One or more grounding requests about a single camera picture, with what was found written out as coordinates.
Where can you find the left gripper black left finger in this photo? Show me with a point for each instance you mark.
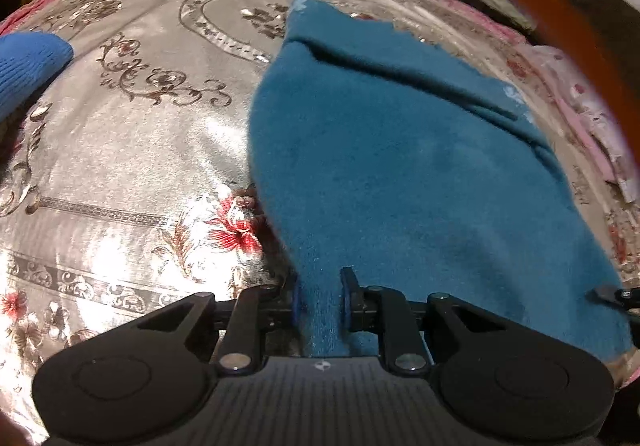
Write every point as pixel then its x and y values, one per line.
pixel 296 307

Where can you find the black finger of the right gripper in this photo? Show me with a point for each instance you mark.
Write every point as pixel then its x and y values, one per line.
pixel 625 299

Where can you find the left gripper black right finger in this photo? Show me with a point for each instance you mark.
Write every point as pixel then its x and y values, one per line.
pixel 357 307

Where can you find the teal knitted sweater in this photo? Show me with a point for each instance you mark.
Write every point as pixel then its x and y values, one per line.
pixel 374 150

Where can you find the blue sleeve forearm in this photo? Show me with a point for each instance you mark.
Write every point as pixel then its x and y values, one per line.
pixel 29 60

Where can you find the floral beige bedspread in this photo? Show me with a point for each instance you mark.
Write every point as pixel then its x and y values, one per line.
pixel 127 185

